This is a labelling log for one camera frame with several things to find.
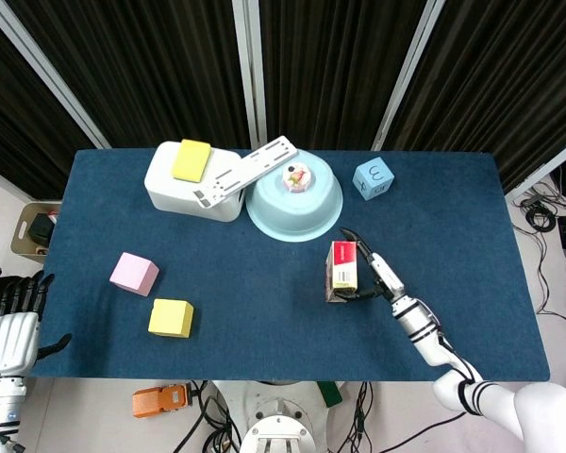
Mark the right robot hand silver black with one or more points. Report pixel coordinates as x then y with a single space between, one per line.
384 276

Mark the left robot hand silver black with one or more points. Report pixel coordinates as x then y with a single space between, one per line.
9 342

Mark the red snack box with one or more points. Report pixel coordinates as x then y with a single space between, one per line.
342 269

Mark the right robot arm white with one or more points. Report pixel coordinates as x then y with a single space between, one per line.
429 340

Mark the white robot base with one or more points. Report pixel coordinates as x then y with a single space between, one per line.
278 424

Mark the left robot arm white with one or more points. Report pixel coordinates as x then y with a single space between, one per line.
4 406

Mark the white rectangular container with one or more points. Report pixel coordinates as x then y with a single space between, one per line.
170 193

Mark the blue cube with black print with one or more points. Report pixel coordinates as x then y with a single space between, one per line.
372 179

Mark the beige storage bin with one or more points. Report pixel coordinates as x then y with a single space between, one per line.
21 236

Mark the light blue upturned bowl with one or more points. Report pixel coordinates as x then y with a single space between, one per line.
292 212

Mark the dark blue table mat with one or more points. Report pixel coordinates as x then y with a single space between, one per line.
264 307

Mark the green block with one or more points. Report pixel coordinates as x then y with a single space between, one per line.
330 395

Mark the pink foam cube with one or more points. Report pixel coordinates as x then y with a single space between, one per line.
132 271

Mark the orange pedal device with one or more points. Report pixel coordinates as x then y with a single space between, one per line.
158 401

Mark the yellow foam cube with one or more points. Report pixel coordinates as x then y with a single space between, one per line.
170 318

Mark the yellow sponge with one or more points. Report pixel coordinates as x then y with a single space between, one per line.
190 160

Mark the white perforated metal bracket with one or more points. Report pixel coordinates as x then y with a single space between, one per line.
245 170

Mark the white partition frame post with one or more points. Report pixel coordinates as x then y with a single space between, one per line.
251 71
52 80
547 170
405 80

